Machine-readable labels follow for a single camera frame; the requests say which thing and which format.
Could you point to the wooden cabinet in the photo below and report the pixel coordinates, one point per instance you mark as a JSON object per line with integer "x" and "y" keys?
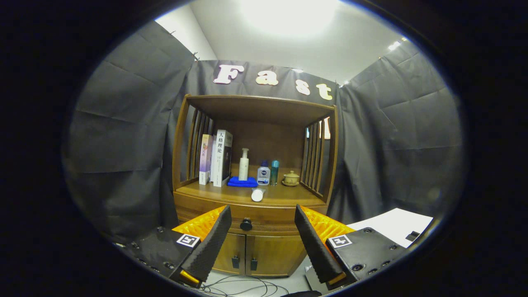
{"x": 264, "y": 109}

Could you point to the wooden cabinet door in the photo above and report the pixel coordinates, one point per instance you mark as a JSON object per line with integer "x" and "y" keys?
{"x": 276, "y": 253}
{"x": 236, "y": 246}

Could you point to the wooden countertop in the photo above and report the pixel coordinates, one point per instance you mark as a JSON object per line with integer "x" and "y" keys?
{"x": 284, "y": 198}

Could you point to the blue folded cloth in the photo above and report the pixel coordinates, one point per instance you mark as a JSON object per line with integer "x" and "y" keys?
{"x": 242, "y": 182}

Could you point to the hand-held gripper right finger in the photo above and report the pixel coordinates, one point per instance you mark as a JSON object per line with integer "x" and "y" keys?
{"x": 315, "y": 247}

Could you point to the white bottle with blue pump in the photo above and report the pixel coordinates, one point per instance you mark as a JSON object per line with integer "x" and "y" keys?
{"x": 263, "y": 175}

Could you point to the wooden drawer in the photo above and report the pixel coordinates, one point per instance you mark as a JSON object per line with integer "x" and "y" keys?
{"x": 272, "y": 216}

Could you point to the teal bottle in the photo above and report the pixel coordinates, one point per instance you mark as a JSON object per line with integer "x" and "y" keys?
{"x": 274, "y": 173}

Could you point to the purple book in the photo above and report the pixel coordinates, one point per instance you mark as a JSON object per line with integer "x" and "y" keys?
{"x": 205, "y": 159}

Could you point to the beige lidded teacup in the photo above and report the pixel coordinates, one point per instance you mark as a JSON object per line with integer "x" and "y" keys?
{"x": 291, "y": 179}

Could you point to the black drawer knob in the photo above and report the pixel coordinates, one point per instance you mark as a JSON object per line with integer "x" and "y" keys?
{"x": 246, "y": 224}

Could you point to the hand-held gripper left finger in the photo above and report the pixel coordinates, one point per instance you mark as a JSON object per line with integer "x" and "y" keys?
{"x": 210, "y": 247}

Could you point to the white book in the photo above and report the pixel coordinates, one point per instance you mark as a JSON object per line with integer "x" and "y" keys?
{"x": 220, "y": 159}

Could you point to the white sheet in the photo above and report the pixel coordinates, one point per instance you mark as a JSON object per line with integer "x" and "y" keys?
{"x": 396, "y": 225}

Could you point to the white green tube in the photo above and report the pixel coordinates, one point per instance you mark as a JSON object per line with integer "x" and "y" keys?
{"x": 258, "y": 194}

